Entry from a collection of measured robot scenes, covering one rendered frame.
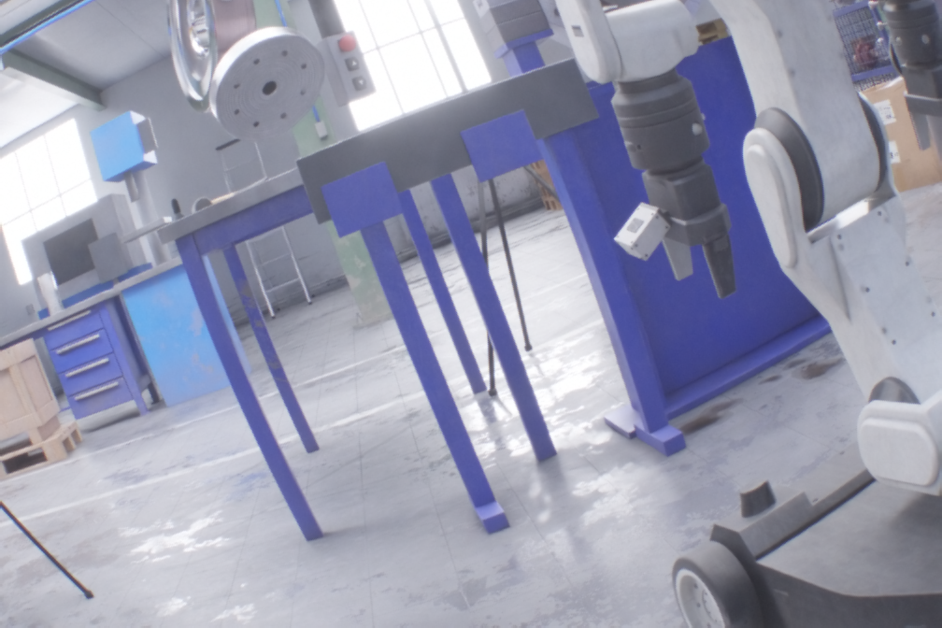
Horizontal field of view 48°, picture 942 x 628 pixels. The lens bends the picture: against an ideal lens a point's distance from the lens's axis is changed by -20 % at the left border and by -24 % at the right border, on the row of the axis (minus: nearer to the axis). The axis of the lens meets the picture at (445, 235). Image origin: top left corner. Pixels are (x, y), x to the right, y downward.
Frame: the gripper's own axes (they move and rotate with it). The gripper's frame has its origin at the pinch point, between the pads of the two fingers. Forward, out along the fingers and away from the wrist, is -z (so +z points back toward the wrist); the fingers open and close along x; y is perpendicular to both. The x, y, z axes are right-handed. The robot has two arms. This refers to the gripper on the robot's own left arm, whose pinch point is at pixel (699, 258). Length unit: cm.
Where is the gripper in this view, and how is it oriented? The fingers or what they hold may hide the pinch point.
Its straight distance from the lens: 127.1
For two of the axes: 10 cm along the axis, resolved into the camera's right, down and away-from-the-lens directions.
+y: -9.1, 3.6, -2.1
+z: -3.1, -9.2, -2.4
